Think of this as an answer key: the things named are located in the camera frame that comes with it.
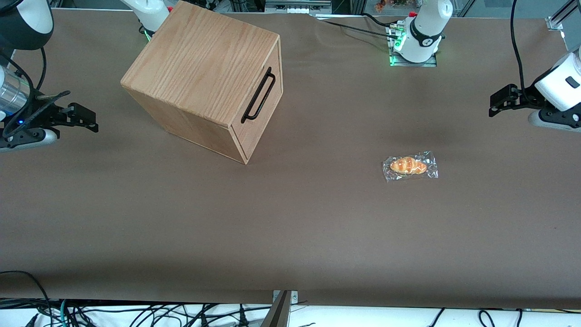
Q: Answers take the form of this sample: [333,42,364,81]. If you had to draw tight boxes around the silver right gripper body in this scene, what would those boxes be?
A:
[0,67,31,119]

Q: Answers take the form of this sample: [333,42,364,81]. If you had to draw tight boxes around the black metal drawer handle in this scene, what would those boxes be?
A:
[241,67,276,124]

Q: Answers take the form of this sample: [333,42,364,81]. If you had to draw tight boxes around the light wooden drawer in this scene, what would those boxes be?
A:
[231,37,284,165]

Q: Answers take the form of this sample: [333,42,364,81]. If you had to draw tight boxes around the light wooden drawer cabinet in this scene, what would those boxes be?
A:
[120,0,284,165]

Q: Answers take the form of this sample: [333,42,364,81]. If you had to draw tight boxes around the croissant in clear wrapper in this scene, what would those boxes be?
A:
[382,150,439,183]

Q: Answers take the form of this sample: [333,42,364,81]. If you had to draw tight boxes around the grey background device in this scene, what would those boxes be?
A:
[265,0,333,15]

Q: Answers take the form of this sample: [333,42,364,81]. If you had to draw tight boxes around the dark angled bar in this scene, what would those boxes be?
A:
[260,291,292,327]

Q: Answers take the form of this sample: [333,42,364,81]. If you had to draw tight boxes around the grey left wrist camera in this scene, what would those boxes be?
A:
[528,108,581,133]

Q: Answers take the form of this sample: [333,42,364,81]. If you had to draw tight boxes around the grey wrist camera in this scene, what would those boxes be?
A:
[528,108,581,133]
[0,129,59,152]

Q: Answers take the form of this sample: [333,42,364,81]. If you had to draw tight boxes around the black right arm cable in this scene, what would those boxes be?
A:
[35,47,47,92]

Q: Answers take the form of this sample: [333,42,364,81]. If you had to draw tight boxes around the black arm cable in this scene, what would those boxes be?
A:
[510,0,534,103]
[35,47,47,92]

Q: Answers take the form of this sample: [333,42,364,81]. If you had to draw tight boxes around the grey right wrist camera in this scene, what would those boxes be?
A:
[0,129,59,152]

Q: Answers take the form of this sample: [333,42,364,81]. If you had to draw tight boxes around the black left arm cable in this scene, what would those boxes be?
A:
[510,0,534,103]

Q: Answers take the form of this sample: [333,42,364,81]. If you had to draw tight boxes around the aluminium frame profile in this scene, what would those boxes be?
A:
[546,0,581,31]

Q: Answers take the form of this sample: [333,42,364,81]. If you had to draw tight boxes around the short black table cable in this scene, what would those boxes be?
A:
[361,13,394,28]

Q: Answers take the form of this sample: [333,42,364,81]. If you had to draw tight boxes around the long black table cable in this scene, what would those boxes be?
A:
[318,19,397,39]

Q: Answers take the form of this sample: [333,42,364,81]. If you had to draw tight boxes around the black looping floor cable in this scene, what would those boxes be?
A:
[0,271,51,327]

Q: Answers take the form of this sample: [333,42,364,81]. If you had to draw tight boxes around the tangled black cables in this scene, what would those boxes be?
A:
[0,297,273,327]

